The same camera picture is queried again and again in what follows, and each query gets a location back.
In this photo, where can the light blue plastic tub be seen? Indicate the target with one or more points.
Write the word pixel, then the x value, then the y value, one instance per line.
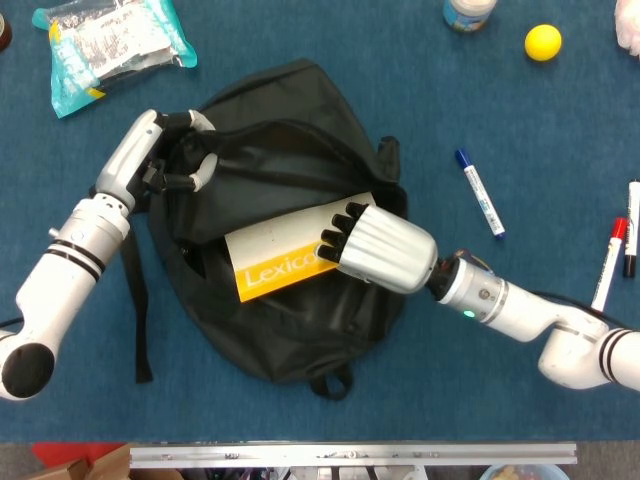
pixel 525 473

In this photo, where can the black whiteboard marker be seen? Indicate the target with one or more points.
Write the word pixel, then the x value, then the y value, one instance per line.
pixel 632 225

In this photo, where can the brown cardboard box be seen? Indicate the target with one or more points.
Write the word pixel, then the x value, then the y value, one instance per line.
pixel 100 467

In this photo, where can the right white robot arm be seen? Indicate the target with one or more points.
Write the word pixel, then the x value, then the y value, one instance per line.
pixel 525 310

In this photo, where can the blue whiteboard marker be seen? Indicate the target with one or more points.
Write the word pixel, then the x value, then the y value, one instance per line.
pixel 480 192

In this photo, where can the black fabric backpack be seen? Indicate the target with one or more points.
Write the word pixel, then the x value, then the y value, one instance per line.
pixel 300 150

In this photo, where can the white crumpled plastic bag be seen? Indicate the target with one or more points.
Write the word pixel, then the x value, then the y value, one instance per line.
pixel 631 25

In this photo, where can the red whiteboard marker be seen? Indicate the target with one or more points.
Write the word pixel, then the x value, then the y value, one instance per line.
pixel 607 265

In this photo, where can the yellow ball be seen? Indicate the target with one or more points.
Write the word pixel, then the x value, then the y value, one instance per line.
pixel 543 43

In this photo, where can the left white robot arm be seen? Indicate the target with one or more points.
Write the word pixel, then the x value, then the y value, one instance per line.
pixel 65 270

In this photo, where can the yellow white Lexicon book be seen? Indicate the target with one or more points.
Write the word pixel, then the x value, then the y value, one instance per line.
pixel 280 250

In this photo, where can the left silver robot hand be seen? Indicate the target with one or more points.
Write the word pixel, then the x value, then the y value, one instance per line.
pixel 127 155

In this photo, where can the jar with blue label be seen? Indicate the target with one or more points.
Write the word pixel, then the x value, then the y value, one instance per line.
pixel 469 15

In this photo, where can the teal snack packet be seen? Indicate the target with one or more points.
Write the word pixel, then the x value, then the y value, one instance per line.
pixel 100 50

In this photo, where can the aluminium profile rail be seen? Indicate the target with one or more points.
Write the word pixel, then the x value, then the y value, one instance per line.
pixel 350 455

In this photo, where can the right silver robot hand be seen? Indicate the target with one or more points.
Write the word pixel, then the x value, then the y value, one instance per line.
pixel 390 250

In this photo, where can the red box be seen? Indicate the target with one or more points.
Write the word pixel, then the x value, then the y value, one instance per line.
pixel 65 451

